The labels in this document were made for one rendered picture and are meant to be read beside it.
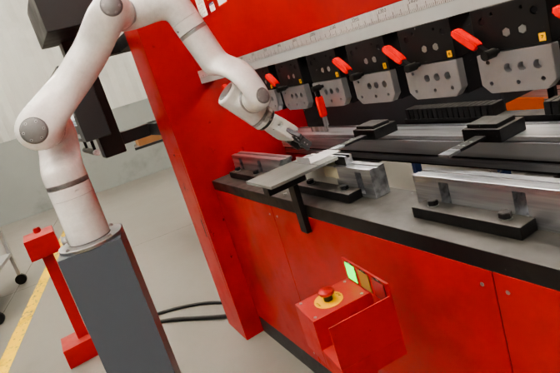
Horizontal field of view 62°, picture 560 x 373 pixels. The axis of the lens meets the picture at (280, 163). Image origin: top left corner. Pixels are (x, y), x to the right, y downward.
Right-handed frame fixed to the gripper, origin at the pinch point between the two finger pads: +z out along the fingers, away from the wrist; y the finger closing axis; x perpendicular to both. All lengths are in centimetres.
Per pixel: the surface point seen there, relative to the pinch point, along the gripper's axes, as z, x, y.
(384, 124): 24.6, -22.7, -4.1
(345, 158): 10.2, -0.9, -12.3
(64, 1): -86, -21, 100
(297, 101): -8.0, -11.9, 0.8
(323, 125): 1.7, -8.3, -5.1
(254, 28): -28.6, -29.7, 16.4
